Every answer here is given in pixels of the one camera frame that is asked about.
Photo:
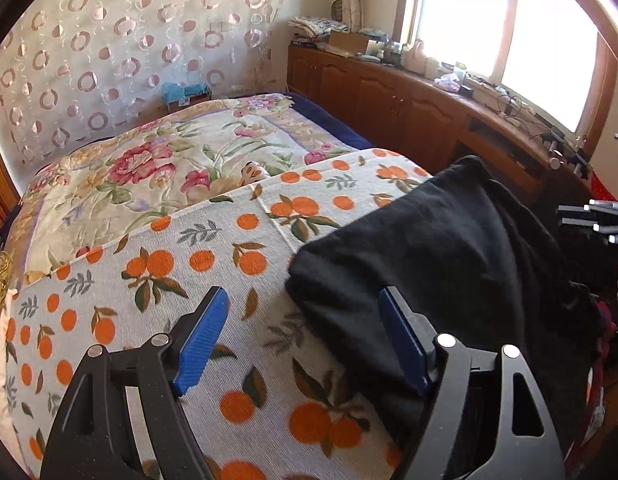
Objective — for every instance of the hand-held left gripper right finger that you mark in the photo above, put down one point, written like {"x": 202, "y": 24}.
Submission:
{"x": 401, "y": 340}

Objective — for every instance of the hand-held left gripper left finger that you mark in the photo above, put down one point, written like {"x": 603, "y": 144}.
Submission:
{"x": 201, "y": 340}

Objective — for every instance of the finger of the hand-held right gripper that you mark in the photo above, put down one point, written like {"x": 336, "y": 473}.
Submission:
{"x": 606, "y": 207}
{"x": 611, "y": 230}

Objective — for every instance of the black printed t-shirt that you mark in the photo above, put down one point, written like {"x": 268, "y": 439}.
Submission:
{"x": 439, "y": 240}

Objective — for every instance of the orange fruit print blanket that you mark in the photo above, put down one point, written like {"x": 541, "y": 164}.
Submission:
{"x": 189, "y": 240}

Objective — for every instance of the white power strip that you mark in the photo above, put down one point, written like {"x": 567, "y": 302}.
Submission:
{"x": 489, "y": 92}

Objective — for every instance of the red garment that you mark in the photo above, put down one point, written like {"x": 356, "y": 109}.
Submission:
{"x": 596, "y": 385}

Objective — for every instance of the small white orange toy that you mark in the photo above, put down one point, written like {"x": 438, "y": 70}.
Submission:
{"x": 254, "y": 172}

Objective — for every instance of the floral bedspread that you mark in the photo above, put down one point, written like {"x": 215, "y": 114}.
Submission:
{"x": 139, "y": 160}

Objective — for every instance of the purple plastic bag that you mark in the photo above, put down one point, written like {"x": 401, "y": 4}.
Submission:
{"x": 448, "y": 82}

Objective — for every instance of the window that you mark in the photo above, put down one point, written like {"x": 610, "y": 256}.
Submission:
{"x": 464, "y": 10}

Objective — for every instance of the navy bedsheet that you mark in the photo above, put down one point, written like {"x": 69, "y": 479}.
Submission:
{"x": 334, "y": 120}

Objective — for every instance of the pink jug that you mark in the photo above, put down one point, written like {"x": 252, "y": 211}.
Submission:
{"x": 415, "y": 57}

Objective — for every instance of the wooden cabinet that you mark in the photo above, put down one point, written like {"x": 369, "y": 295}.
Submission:
{"x": 389, "y": 100}

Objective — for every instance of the blue plastic bag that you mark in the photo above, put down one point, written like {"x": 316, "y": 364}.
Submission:
{"x": 184, "y": 92}

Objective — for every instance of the cardboard box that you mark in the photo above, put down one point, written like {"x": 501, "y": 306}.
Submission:
{"x": 351, "y": 41}

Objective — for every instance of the sheer circle pattern curtain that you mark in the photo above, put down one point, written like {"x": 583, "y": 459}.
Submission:
{"x": 114, "y": 35}

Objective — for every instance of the stack of folded cloths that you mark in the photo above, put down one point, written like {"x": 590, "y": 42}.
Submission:
{"x": 316, "y": 27}

